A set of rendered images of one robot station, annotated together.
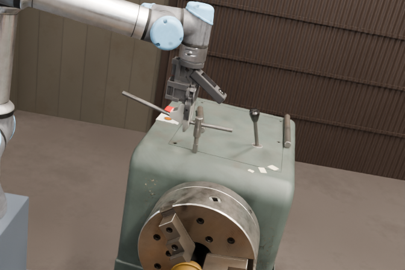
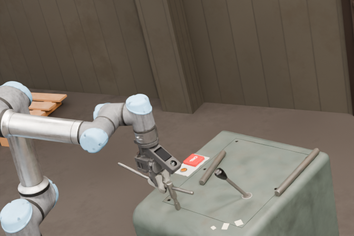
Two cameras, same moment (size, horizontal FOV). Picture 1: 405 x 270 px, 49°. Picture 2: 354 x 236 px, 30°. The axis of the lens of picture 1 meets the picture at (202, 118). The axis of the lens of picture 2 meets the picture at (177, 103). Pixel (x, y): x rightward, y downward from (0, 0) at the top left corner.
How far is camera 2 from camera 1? 145 cm
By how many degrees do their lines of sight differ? 36
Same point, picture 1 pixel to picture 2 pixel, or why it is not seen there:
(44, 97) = (226, 85)
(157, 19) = (82, 133)
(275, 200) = not seen: outside the picture
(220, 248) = not seen: outside the picture
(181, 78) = (145, 154)
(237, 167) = (204, 224)
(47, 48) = (217, 31)
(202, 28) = (138, 119)
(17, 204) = not seen: outside the picture
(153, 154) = (145, 213)
